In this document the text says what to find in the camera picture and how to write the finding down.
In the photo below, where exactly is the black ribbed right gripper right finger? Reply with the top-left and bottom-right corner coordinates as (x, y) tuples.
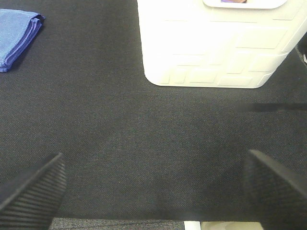
(243, 150), (307, 230)

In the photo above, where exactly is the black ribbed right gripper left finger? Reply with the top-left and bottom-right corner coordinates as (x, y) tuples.
(0, 153), (67, 230)

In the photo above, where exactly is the blue microfibre towel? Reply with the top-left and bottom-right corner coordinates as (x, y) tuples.
(0, 9), (45, 72)

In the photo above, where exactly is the black table cloth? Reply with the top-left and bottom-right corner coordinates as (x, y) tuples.
(0, 0), (307, 221)

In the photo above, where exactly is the white plastic basket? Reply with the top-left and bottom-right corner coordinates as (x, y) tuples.
(137, 0), (307, 89)

